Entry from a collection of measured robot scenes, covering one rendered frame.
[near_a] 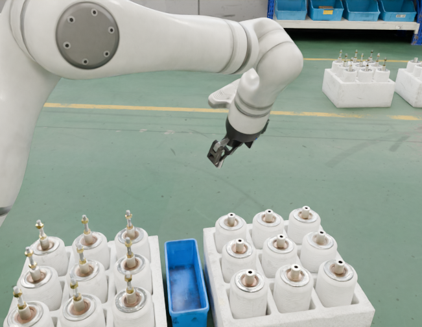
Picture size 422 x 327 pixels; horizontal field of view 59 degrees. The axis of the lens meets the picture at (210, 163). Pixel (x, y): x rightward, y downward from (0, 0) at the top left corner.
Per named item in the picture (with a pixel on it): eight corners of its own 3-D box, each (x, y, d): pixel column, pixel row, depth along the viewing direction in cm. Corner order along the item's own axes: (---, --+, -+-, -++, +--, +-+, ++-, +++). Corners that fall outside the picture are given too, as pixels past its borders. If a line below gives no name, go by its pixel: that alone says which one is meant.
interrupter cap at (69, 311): (94, 320, 84) (94, 317, 84) (59, 324, 83) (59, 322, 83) (98, 293, 91) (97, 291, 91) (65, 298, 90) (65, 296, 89)
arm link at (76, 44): (264, 19, 46) (218, 8, 52) (37, -31, 29) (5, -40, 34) (246, 91, 50) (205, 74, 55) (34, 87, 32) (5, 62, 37)
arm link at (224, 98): (239, 82, 76) (246, 60, 71) (276, 120, 73) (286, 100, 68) (204, 101, 73) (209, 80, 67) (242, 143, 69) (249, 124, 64)
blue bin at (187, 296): (209, 337, 108) (209, 309, 102) (171, 343, 107) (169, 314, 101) (196, 263, 134) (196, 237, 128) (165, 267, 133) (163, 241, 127)
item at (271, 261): (295, 301, 111) (303, 254, 102) (264, 305, 110) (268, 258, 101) (284, 276, 119) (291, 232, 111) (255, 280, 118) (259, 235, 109)
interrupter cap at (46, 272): (45, 263, 100) (44, 261, 100) (58, 278, 95) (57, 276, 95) (15, 278, 95) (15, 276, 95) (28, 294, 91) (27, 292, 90)
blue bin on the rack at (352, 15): (338, 15, 500) (340, -2, 490) (367, 15, 498) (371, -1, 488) (347, 21, 457) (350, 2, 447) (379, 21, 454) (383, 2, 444)
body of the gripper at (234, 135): (244, 140, 69) (234, 163, 77) (276, 119, 72) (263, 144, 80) (218, 111, 71) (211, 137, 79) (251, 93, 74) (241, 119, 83)
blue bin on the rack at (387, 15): (371, 15, 498) (374, -1, 488) (400, 16, 496) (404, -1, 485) (383, 21, 455) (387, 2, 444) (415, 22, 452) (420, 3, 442)
